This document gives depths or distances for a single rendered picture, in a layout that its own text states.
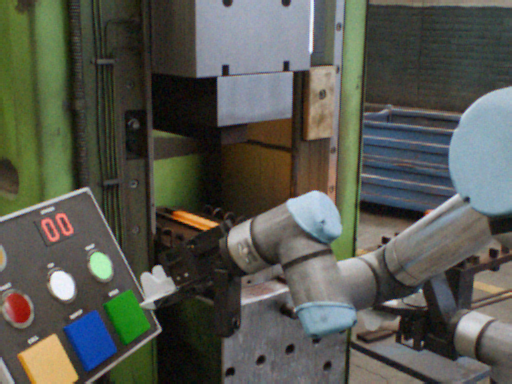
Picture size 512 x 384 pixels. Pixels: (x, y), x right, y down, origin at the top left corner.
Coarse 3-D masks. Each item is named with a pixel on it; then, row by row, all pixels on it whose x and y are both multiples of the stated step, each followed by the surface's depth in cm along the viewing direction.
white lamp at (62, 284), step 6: (54, 276) 112; (60, 276) 113; (66, 276) 114; (54, 282) 112; (60, 282) 113; (66, 282) 114; (72, 282) 115; (54, 288) 111; (60, 288) 112; (66, 288) 113; (72, 288) 114; (60, 294) 112; (66, 294) 113; (72, 294) 114
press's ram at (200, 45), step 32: (160, 0) 143; (192, 0) 135; (224, 0) 139; (256, 0) 143; (288, 0) 148; (160, 32) 145; (192, 32) 137; (224, 32) 140; (256, 32) 145; (288, 32) 150; (160, 64) 147; (192, 64) 139; (224, 64) 142; (256, 64) 147; (288, 64) 153
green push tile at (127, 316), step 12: (120, 300) 122; (132, 300) 124; (108, 312) 119; (120, 312) 120; (132, 312) 123; (120, 324) 119; (132, 324) 122; (144, 324) 124; (120, 336) 119; (132, 336) 121
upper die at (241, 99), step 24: (288, 72) 153; (168, 96) 155; (192, 96) 149; (216, 96) 143; (240, 96) 146; (264, 96) 150; (288, 96) 154; (192, 120) 151; (216, 120) 144; (240, 120) 148; (264, 120) 152
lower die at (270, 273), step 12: (156, 216) 186; (168, 216) 183; (204, 216) 186; (156, 228) 178; (180, 228) 176; (192, 228) 175; (204, 228) 172; (156, 240) 171; (168, 240) 171; (180, 240) 171; (156, 252) 172; (276, 264) 164; (252, 276) 161; (264, 276) 163; (276, 276) 165
